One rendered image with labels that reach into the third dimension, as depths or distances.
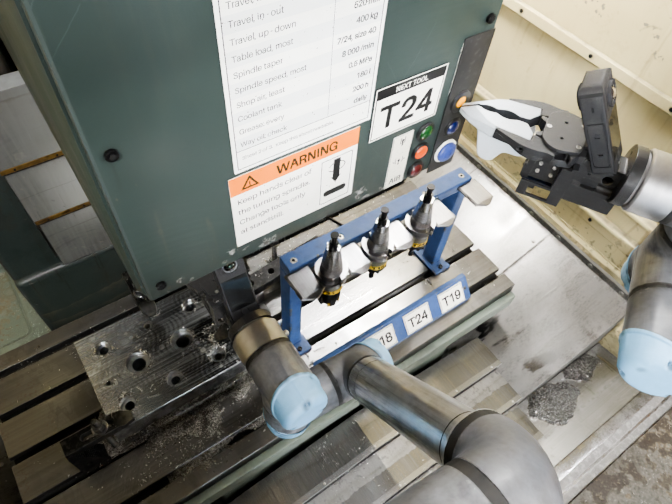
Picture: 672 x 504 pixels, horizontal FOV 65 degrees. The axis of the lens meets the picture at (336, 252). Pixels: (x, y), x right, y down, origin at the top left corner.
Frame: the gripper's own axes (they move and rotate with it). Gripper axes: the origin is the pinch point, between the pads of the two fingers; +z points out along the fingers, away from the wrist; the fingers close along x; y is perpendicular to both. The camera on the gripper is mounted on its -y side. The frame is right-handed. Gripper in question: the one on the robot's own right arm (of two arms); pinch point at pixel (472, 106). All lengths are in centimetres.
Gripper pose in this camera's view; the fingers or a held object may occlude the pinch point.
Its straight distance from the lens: 67.1
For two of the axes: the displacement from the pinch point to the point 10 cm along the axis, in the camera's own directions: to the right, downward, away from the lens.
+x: 4.3, -7.1, 5.5
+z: -9.0, -3.8, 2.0
